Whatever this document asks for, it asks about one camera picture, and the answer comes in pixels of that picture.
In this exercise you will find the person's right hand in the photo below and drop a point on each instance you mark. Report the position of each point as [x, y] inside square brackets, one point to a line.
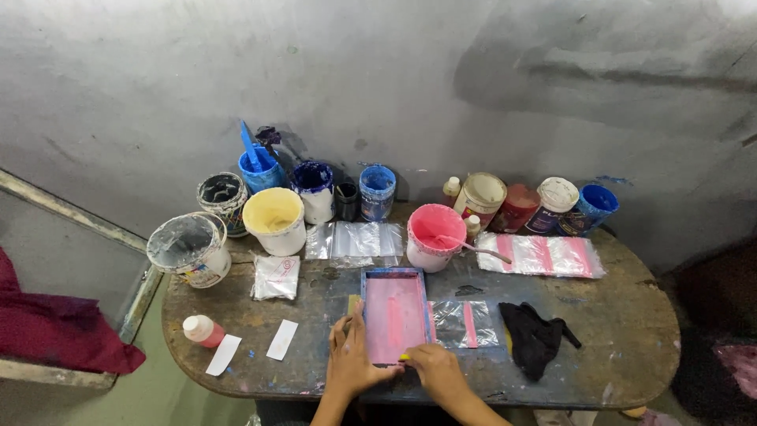
[443, 373]

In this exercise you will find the person's left hand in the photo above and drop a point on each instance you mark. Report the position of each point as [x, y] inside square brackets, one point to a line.
[349, 370]

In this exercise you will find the pink screen printing frame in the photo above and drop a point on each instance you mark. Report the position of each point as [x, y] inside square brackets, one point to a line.
[393, 313]

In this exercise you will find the clear bag with pink stripe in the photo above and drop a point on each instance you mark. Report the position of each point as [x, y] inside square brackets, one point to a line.
[467, 324]

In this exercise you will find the yellow tape piece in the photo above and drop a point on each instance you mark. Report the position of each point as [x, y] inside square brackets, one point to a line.
[353, 305]

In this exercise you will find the white paper strip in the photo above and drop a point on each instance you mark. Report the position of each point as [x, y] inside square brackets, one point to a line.
[282, 340]
[223, 355]

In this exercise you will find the black cloth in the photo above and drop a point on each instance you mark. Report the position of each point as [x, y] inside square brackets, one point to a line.
[532, 337]

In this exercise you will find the white packet of bags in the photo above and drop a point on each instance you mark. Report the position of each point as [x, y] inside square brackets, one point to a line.
[276, 277]

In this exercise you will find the pink-stained stirring stick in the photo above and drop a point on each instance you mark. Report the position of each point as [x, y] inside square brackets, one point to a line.
[485, 251]

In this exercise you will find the stack of clear plastic bags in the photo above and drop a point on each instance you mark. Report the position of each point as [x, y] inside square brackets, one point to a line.
[355, 239]

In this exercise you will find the pink paint bucket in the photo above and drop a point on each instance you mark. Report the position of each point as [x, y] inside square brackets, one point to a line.
[434, 228]

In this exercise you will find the small white bottle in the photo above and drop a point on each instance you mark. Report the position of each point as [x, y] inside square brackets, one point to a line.
[451, 189]
[472, 228]

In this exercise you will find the bottle with red liquid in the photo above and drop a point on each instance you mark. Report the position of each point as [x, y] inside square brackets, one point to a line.
[202, 331]

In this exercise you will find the stack of pink-striped clear bags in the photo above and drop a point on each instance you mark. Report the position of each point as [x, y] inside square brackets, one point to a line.
[541, 255]

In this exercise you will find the yellow paint bucket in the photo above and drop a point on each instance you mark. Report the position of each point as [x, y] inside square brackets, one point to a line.
[275, 222]

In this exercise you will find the small black cup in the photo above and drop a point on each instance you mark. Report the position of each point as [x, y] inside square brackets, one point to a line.
[347, 201]

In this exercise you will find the blue-stained paint container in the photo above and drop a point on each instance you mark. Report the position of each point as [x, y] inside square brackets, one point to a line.
[377, 192]

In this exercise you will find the dark red jar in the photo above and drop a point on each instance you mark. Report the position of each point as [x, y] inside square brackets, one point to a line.
[515, 207]

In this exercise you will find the white tub with dark-blue paint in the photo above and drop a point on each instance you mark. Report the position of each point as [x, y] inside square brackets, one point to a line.
[314, 192]

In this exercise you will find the jar with cream lid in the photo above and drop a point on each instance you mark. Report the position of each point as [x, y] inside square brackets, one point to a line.
[480, 195]

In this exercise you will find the white bucket with grey paint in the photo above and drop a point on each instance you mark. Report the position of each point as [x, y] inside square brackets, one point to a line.
[189, 248]

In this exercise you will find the dark jar with white lid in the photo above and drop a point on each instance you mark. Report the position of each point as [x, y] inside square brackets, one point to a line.
[553, 201]

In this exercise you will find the black-stained paint tub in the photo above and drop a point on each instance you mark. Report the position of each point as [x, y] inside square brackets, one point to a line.
[223, 198]

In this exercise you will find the blue tipped paint tub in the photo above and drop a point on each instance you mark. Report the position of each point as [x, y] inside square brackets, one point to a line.
[591, 207]

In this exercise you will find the blue spatula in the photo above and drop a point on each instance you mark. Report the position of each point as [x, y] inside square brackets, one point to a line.
[249, 145]

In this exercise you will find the purple-stained stirring stick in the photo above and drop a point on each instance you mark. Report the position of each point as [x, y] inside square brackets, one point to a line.
[269, 137]

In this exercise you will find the pink plastic bag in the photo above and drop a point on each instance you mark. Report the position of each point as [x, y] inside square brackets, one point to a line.
[739, 367]

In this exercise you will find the dark red cloth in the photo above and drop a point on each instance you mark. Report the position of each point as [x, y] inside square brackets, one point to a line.
[53, 331]

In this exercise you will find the wooden ledge frame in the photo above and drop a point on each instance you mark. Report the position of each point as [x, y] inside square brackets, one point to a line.
[139, 307]

